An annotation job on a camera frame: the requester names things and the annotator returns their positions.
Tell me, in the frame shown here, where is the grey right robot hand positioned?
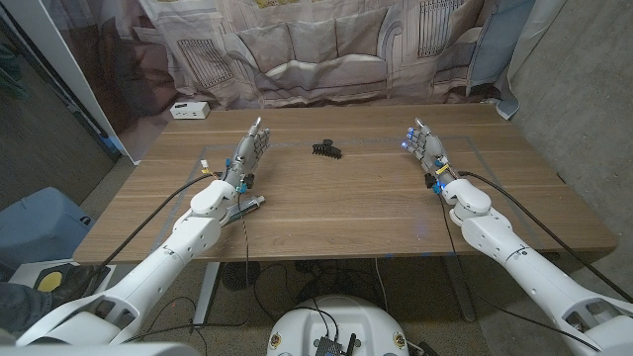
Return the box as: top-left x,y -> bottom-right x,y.
400,117 -> 454,192

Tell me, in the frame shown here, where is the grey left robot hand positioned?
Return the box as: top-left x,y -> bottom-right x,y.
223,116 -> 272,189

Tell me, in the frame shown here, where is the black claw hair clip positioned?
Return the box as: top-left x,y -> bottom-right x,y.
312,139 -> 343,160

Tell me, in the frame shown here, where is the white toothpaste tube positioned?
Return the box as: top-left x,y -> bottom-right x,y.
222,195 -> 266,226

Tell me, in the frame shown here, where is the white power strip box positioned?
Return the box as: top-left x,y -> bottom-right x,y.
169,101 -> 211,121

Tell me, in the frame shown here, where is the black round floor fan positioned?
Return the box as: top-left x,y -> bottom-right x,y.
221,260 -> 262,292

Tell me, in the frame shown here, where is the printed sofa backdrop curtain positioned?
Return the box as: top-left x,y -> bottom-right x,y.
41,0 -> 538,164

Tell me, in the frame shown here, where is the pale grey hanging cloth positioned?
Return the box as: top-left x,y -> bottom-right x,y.
496,0 -> 569,121

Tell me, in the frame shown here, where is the grey table leg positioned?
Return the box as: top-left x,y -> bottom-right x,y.
442,255 -> 477,323

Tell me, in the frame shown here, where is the white table leg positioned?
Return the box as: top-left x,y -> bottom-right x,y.
192,261 -> 222,330

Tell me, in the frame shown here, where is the white robot torso base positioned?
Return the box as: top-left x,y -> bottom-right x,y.
266,295 -> 410,356

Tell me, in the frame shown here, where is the white partition panel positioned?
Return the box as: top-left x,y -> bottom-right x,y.
0,0 -> 143,165

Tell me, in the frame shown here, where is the black antenna module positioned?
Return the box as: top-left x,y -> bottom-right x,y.
314,333 -> 358,356

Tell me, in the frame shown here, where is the blue plastic bin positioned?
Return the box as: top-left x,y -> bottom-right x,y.
0,186 -> 96,271

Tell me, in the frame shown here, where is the white floor unit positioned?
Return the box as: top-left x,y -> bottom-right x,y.
7,259 -> 118,298

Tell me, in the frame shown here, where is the person's leg in jeans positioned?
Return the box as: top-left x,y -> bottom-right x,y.
0,280 -> 55,338

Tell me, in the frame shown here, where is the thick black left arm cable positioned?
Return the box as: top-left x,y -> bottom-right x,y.
91,171 -> 224,281

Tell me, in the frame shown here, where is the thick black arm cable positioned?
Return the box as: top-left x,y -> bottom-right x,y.
458,170 -> 633,303
91,171 -> 224,281

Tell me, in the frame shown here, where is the thin black left wrist cable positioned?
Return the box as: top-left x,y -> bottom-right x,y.
121,190 -> 253,345

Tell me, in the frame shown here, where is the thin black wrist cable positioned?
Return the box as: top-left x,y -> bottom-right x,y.
121,190 -> 253,345
437,191 -> 602,353

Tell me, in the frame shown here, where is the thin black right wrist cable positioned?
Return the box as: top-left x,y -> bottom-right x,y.
437,191 -> 602,353

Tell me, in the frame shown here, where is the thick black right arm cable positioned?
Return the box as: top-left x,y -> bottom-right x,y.
458,170 -> 633,303

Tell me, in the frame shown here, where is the black floor cable bundle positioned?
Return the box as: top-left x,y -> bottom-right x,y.
252,259 -> 392,322

